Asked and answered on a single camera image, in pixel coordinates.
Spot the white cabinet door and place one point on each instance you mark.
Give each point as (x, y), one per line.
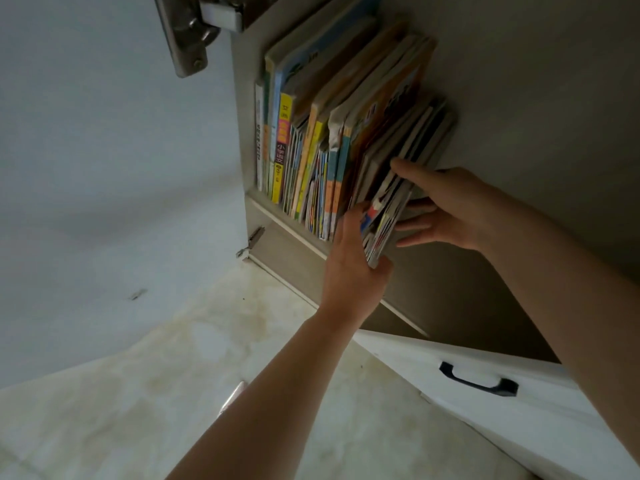
(100, 194)
(500, 424)

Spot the purple cover book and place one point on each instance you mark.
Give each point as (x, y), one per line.
(380, 194)

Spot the white wooden cabinet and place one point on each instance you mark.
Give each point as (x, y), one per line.
(525, 119)

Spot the person's left forearm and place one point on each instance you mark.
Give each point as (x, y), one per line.
(260, 409)

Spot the person's right hand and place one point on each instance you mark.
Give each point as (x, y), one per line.
(455, 209)

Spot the row of colourful books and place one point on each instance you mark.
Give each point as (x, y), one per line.
(300, 134)

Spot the person's right forearm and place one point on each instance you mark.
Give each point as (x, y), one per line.
(575, 304)

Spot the grey cover book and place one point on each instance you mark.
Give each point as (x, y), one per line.
(367, 169)

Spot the small metal cabinet hinge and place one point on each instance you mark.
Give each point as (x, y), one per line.
(255, 237)

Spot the person's left hand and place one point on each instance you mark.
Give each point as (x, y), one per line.
(350, 274)

